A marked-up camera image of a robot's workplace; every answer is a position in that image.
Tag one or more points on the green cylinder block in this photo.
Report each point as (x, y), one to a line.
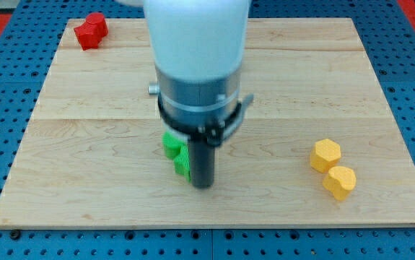
(171, 145)

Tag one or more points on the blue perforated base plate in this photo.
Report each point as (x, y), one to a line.
(30, 32)

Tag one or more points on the red star block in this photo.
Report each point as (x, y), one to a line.
(88, 36)

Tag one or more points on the yellow heart block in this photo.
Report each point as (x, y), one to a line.
(340, 181)

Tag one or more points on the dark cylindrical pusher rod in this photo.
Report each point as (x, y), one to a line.
(202, 162)

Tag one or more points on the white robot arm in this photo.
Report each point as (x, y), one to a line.
(198, 51)

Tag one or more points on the green ridged block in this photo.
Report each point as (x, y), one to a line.
(182, 163)

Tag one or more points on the yellow hexagon block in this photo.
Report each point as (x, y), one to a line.
(324, 155)

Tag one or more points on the grey metal wrist flange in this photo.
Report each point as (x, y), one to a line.
(208, 110)

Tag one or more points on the light wooden board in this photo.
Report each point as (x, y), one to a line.
(91, 157)

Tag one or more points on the red cylinder block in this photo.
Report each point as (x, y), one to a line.
(97, 24)

